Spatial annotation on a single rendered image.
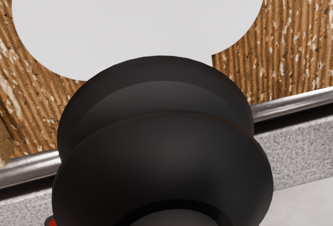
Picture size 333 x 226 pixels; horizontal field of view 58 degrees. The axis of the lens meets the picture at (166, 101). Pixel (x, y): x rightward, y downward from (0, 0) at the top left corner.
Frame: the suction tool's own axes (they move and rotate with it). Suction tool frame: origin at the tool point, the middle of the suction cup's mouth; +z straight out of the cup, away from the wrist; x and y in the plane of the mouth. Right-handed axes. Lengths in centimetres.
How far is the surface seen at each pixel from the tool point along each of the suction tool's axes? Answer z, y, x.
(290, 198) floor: 108, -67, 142
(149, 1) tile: 12.8, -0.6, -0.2
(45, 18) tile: 12.8, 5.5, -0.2
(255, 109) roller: 15.7, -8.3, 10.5
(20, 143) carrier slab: 14.0, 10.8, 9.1
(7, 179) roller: 15.6, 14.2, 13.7
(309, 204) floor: 108, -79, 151
